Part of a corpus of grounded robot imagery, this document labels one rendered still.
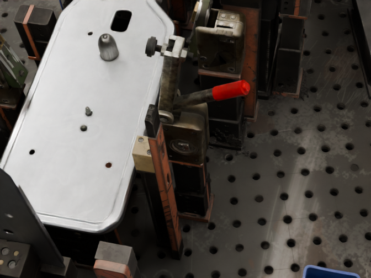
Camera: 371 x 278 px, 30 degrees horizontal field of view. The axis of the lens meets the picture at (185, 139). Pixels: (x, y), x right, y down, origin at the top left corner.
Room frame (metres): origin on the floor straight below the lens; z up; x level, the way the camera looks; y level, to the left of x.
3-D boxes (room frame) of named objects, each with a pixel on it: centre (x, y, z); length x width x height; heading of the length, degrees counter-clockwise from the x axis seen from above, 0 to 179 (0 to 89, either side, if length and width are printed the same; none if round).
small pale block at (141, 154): (0.53, 0.06, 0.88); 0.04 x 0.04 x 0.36; 71
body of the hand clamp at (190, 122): (0.59, 0.00, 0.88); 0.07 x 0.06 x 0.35; 71
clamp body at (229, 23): (0.75, -0.08, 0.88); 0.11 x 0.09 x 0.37; 71
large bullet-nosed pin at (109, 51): (0.77, 0.11, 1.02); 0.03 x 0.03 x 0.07
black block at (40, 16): (0.88, 0.25, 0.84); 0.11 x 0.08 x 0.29; 71
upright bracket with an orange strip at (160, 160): (0.50, 0.04, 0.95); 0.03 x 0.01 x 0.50; 161
